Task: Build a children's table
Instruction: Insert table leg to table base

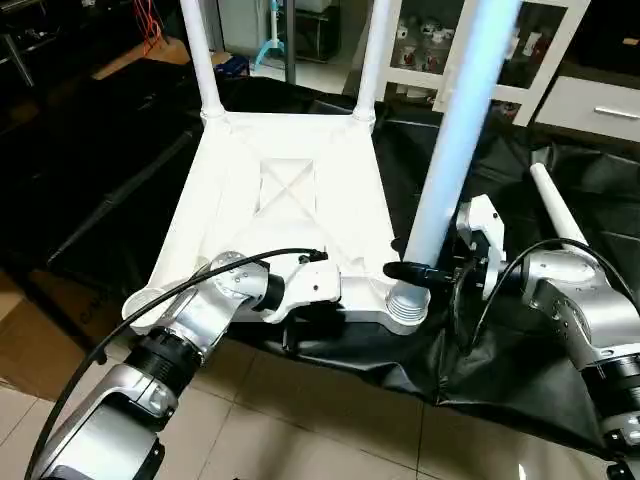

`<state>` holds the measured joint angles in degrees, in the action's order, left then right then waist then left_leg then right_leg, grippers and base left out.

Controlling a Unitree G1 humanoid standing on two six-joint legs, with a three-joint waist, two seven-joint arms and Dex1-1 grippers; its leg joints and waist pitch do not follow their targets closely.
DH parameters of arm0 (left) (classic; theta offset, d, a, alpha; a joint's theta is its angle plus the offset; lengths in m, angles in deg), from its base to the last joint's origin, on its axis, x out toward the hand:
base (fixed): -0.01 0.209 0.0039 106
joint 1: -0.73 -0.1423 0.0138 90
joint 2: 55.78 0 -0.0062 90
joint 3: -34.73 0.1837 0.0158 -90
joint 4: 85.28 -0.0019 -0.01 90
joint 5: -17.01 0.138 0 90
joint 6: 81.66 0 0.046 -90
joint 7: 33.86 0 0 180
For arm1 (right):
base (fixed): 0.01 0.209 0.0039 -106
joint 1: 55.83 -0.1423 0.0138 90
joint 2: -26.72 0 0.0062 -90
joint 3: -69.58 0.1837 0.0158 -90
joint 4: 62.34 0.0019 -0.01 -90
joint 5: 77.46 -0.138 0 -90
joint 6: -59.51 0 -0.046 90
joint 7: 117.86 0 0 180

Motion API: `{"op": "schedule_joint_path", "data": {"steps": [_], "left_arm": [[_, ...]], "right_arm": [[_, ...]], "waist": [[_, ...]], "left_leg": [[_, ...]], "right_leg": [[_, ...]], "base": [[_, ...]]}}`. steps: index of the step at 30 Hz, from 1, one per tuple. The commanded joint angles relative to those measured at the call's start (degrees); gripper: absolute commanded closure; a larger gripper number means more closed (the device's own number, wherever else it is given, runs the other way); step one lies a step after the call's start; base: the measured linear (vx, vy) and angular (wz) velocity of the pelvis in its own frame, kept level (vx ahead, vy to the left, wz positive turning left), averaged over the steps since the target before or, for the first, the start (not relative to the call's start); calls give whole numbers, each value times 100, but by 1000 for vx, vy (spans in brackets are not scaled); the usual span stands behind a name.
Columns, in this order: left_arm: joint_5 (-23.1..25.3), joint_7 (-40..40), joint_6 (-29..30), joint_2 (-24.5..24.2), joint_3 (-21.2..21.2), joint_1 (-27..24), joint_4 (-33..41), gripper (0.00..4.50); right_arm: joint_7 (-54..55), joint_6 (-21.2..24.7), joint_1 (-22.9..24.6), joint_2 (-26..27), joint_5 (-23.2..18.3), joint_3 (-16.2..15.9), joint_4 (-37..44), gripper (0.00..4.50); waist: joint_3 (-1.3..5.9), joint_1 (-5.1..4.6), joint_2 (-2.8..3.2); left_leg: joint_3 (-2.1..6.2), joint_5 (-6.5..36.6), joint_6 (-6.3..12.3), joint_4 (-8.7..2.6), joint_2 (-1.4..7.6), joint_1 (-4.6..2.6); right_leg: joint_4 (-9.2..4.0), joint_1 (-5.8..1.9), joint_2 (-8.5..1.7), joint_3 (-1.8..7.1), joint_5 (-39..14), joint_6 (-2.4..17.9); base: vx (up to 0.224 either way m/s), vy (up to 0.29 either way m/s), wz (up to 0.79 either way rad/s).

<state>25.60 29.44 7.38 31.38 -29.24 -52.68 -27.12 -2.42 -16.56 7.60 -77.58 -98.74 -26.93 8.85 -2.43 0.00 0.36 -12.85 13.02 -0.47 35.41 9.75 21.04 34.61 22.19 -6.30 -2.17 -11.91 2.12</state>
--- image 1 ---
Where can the white plastic table top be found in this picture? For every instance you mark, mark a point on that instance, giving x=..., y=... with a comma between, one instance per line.
x=290, y=190

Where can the black mat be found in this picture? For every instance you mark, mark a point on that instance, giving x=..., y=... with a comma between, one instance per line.
x=470, y=370

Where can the white drawer unit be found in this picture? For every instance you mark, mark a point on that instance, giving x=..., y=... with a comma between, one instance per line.
x=595, y=105

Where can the white glass-door cabinet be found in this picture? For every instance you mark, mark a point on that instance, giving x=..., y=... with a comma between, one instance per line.
x=430, y=55

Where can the dark metal stand pole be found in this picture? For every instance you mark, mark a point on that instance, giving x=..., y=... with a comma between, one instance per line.
x=290, y=45

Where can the blue box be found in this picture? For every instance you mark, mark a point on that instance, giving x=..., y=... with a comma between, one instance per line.
x=232, y=65

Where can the teal and white pole tool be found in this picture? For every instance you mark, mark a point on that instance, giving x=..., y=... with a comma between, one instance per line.
x=272, y=40

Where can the brown cardboard box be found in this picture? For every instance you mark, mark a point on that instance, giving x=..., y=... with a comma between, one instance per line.
x=30, y=340

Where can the grey metal post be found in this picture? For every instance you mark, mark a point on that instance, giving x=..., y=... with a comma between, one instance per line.
x=18, y=60

